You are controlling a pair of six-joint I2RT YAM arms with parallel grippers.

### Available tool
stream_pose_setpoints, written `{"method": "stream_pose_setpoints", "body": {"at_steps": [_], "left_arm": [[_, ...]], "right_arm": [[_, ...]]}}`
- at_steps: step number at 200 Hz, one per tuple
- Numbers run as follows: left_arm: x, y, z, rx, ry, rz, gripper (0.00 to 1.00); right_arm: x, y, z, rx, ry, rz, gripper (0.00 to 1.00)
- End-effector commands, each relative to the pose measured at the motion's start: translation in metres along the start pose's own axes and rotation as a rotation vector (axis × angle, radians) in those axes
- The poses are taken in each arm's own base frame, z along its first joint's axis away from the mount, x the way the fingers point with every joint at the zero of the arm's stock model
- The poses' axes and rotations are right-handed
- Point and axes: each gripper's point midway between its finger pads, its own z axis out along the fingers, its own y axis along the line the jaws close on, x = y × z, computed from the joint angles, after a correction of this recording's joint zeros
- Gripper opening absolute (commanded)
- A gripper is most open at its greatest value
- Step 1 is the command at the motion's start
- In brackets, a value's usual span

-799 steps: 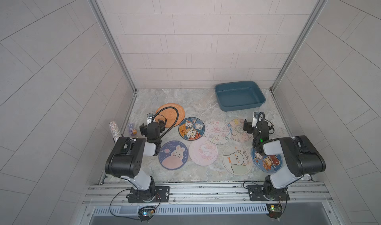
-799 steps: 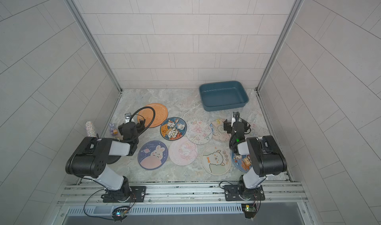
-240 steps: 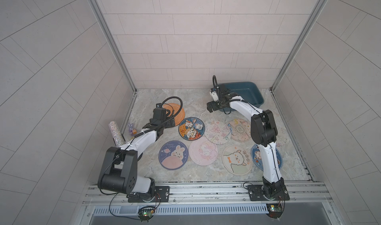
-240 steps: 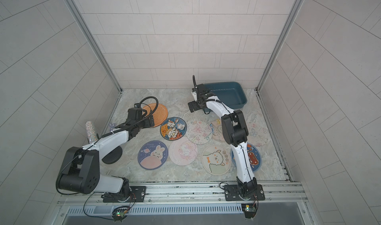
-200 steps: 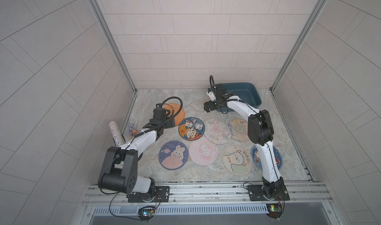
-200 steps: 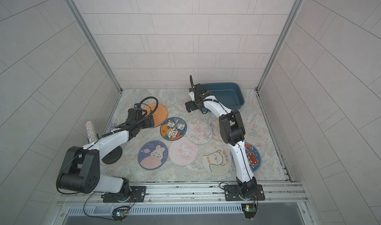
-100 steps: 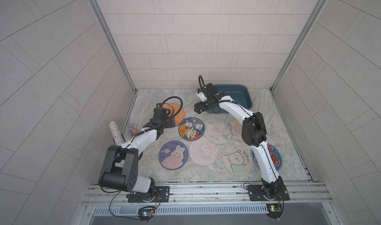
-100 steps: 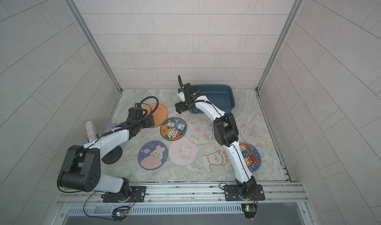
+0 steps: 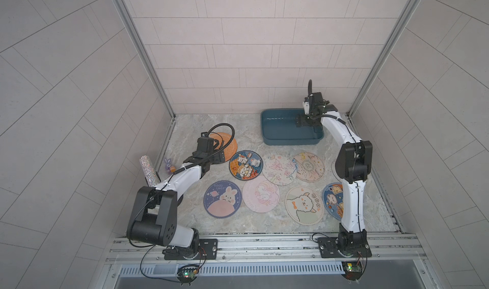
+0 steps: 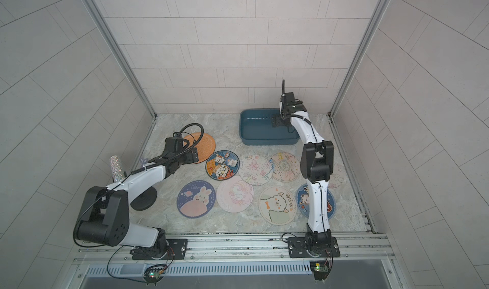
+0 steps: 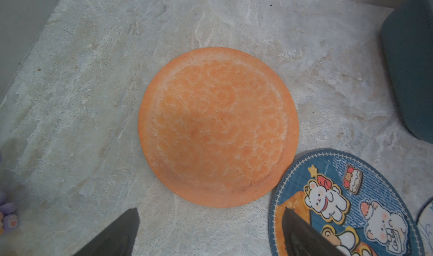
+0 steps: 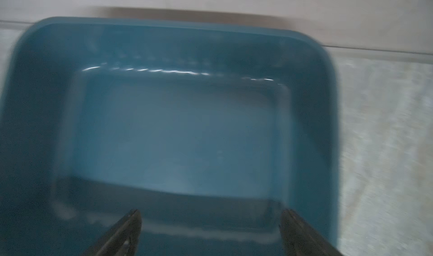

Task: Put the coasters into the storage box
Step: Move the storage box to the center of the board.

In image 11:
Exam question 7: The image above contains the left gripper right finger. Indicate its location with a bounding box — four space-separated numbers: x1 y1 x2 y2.
282 208 344 256

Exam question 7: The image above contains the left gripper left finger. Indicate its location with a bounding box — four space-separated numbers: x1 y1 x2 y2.
74 208 140 256

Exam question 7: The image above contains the blue bears picnic coaster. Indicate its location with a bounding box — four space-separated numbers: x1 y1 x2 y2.
268 149 425 256

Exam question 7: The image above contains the teal plastic storage box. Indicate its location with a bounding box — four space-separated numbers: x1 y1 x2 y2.
380 0 433 143

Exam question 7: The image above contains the white butterfly floral coaster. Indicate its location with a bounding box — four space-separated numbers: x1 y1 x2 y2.
417 197 433 256

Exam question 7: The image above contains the small purple bunny figurine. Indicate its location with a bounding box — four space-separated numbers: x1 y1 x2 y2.
1 188 19 235

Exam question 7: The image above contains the orange round coaster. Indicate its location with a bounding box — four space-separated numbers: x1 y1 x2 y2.
138 47 299 208

